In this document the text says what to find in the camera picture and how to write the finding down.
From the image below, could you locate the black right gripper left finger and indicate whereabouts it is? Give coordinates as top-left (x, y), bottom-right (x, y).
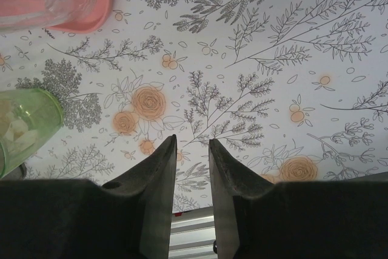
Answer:
top-left (0, 134), bottom-right (178, 259)

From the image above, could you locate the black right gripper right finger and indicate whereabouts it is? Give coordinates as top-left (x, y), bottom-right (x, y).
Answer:
top-left (209, 138), bottom-right (388, 259)

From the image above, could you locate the tall green glass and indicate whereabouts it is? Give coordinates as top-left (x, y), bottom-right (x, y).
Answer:
top-left (0, 88), bottom-right (65, 180)

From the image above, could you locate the pink plastic tray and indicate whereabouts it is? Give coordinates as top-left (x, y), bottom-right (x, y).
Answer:
top-left (0, 0), bottom-right (113, 34)

